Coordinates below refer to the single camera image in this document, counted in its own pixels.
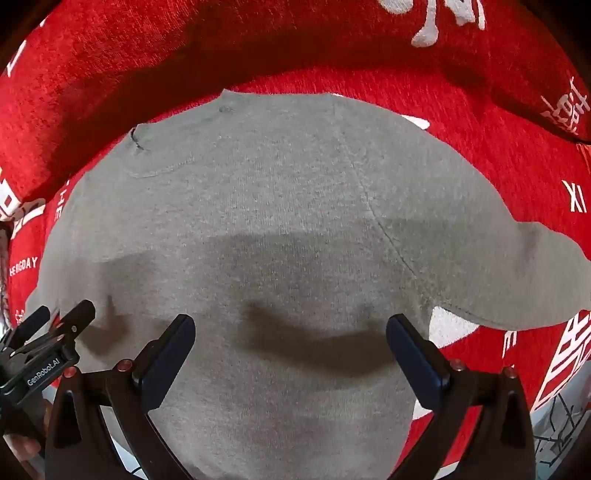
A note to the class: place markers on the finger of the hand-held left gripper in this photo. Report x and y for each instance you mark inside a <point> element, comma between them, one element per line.
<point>32,321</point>
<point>74,318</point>

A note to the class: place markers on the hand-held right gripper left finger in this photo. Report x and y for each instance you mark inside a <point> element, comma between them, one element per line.
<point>171,357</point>

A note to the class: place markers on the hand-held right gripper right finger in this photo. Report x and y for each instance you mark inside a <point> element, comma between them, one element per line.
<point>415,364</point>

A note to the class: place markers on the grey knit shirt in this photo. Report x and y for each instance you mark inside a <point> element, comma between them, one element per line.
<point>286,207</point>

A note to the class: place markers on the person's left hand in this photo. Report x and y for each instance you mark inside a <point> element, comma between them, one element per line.
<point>25,450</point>

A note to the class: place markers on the red printed blanket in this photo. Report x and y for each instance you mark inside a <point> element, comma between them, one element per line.
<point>323,46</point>

